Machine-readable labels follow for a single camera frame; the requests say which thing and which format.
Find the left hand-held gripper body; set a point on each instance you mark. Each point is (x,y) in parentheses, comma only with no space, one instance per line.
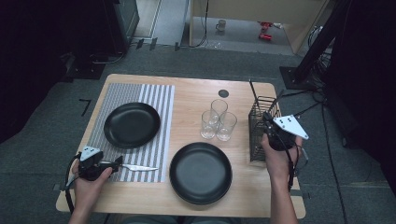
(90,169)

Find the black cabinet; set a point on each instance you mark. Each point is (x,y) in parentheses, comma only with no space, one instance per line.
(124,25)

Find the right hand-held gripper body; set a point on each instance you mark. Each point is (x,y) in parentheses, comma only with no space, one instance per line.
(281,140)

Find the person's left hand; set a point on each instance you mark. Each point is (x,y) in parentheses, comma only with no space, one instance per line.
(88,193)

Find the black equipment base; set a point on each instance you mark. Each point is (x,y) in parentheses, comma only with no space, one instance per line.
(84,70)

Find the dark tape strip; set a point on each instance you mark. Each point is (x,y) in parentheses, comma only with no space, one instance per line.
(303,194)
(59,187)

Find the clear drinking glass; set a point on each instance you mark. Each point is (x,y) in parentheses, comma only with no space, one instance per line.
(208,127)
(226,129)
(219,107)

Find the person's right hand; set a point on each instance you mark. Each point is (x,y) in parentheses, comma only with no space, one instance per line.
(280,165)

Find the thin black utensil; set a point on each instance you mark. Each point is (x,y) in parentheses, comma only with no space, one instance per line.
(253,90)

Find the black round table grommet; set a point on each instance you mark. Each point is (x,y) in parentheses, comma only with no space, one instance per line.
(223,93)

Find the red tool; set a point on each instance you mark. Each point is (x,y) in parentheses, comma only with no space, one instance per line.
(265,25)
(265,36)

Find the grey white striped placemat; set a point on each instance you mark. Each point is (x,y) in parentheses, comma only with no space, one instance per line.
(149,155)

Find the black stand base plate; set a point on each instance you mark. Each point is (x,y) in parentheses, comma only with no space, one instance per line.
(289,79)

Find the dark grey utensil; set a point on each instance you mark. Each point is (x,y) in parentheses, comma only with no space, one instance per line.
(277,100)

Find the silver table knife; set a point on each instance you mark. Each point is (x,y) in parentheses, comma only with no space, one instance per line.
(140,168)

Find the black stand pole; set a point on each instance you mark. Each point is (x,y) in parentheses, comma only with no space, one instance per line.
(323,34)

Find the dark curtain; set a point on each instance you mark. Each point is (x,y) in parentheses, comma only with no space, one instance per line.
(367,93)
(31,62)

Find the grey mug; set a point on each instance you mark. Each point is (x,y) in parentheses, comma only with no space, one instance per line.
(221,25)

